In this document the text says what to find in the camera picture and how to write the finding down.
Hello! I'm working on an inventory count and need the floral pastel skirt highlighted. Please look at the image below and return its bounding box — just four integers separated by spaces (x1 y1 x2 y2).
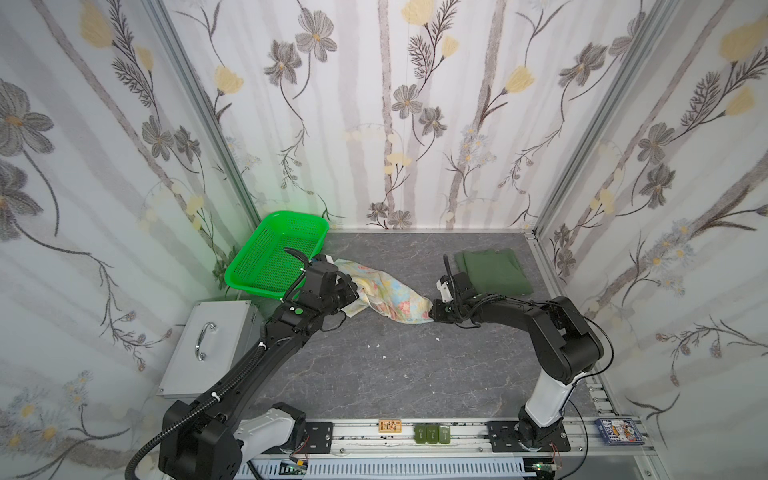
335 259 432 325

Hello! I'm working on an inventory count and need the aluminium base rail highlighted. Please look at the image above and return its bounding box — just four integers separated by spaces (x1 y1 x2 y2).
265 415 656 458

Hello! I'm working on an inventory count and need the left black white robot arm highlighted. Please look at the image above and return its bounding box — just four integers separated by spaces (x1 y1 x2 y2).
124 254 359 479

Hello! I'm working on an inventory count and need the small wooden tag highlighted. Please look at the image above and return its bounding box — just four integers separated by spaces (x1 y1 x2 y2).
378 419 403 434

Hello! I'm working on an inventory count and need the white vented cable duct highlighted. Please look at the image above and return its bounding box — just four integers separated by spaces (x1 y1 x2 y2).
251 457 536 479

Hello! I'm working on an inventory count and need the blue patterned card box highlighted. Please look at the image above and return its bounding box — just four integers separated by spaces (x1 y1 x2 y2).
595 417 645 446

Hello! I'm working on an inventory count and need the black mounting plate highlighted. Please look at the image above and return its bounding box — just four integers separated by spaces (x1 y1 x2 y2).
301 422 334 455
486 420 571 453

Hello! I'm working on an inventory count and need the green skirt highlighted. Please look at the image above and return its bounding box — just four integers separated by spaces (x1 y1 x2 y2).
454 248 533 297

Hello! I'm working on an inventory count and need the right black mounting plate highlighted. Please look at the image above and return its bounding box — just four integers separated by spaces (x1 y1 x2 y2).
486 420 571 453

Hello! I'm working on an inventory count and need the silver aluminium case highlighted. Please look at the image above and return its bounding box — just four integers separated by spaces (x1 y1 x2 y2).
157 300 263 402

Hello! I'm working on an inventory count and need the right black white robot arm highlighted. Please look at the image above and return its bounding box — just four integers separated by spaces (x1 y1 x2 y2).
429 256 604 451

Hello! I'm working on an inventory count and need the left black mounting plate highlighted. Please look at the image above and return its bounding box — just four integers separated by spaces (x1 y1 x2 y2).
301 422 334 455

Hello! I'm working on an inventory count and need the green plastic basket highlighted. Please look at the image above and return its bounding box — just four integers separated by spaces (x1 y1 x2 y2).
225 211 329 299

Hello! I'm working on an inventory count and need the green tag block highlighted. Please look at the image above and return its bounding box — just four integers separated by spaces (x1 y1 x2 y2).
414 423 451 445

